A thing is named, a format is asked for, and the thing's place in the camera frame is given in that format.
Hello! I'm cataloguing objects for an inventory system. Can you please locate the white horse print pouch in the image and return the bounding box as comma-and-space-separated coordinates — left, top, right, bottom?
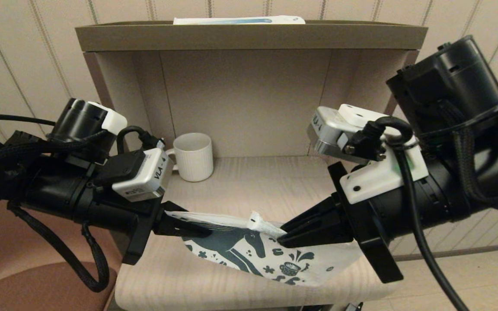
165, 211, 364, 286

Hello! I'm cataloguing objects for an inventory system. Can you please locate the white ribbed ceramic mug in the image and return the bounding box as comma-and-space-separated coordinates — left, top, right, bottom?
165, 133, 214, 182

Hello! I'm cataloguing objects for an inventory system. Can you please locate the pink chair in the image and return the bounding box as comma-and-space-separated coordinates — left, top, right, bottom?
0, 194, 122, 311

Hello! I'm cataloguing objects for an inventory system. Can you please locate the beige wooden desk shelf unit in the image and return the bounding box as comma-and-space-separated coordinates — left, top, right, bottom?
75, 21, 428, 311

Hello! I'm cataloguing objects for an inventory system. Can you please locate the white blue toothbrush box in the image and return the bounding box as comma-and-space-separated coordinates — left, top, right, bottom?
173, 16, 306, 25

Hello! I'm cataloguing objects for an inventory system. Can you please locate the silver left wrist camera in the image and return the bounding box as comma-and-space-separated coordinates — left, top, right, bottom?
102, 126, 174, 202

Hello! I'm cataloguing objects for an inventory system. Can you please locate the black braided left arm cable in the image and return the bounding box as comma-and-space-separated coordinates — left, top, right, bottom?
7, 203, 110, 293

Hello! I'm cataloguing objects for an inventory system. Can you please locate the thin black cable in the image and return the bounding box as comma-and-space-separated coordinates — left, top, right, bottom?
0, 113, 57, 127

